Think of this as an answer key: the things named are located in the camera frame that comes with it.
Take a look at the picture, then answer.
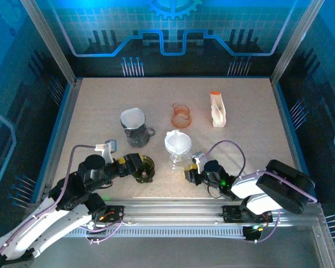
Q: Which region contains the clear glass carafe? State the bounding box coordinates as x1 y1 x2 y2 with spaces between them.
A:
165 136 192 171

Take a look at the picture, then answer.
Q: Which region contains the olive green coffee dripper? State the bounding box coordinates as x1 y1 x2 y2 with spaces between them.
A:
132 155 156 184

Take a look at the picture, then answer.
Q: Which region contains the smoke grey coffee dripper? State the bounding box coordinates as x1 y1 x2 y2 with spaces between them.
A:
123 122 156 148

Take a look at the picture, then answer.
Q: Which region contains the white paper coffee filter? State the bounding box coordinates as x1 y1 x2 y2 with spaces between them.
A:
164 129 193 155
120 107 146 131

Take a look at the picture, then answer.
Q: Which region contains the orange translucent coffee dripper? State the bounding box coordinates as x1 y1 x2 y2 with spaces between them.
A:
171 103 193 129

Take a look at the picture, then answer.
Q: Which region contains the cream filter holder orange cap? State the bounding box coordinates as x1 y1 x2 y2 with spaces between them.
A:
209 91 227 128

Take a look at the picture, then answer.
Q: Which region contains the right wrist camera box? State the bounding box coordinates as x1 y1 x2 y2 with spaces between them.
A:
192 151 205 173

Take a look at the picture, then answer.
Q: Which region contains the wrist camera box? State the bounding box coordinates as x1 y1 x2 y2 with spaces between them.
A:
95 138 119 165
192 151 205 173

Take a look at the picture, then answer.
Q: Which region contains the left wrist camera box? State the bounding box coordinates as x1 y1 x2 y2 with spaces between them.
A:
95 138 119 165

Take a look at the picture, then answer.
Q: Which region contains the aluminium front rail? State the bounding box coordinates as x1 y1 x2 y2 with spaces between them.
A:
26 197 323 226

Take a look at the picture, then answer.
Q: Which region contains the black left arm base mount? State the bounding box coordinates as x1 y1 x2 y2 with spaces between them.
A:
99 205 127 224

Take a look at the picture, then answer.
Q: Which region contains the aluminium side rail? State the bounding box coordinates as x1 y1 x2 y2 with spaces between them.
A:
35 78 83 203

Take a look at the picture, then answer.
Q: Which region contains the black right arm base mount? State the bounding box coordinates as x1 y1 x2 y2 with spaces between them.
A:
221 205 273 224

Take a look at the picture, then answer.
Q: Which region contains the slotted grey cable duct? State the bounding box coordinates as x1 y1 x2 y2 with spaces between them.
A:
72 225 248 238

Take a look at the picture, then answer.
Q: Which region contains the aluminium frame post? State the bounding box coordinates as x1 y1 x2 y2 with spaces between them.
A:
21 0 76 84
312 223 335 268
270 0 326 85

